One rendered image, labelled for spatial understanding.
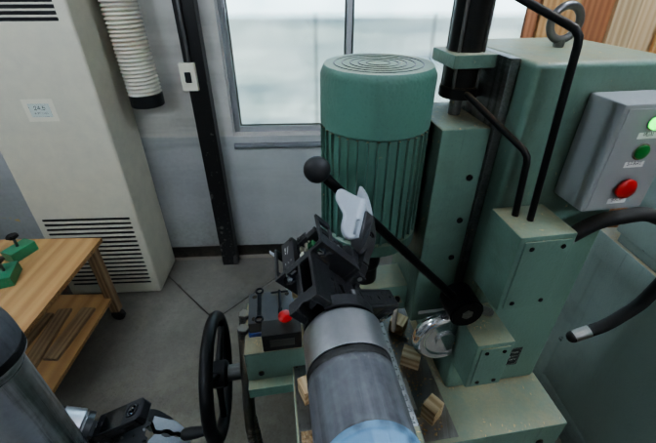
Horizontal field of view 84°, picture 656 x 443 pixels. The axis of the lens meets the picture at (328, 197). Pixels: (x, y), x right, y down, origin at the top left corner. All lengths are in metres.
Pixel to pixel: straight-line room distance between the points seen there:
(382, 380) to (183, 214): 2.19
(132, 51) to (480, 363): 1.75
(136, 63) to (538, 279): 1.74
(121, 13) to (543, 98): 1.67
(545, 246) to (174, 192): 2.06
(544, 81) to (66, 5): 1.68
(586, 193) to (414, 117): 0.27
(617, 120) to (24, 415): 0.86
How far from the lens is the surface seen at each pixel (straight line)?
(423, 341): 0.76
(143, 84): 1.93
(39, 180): 2.25
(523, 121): 0.59
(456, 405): 0.97
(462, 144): 0.60
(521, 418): 1.01
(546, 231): 0.61
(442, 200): 0.64
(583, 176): 0.64
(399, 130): 0.53
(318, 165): 0.45
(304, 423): 0.80
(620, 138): 0.61
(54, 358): 2.09
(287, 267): 0.40
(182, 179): 2.29
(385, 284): 0.78
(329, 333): 0.33
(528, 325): 0.91
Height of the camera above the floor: 1.61
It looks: 31 degrees down
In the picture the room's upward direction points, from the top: straight up
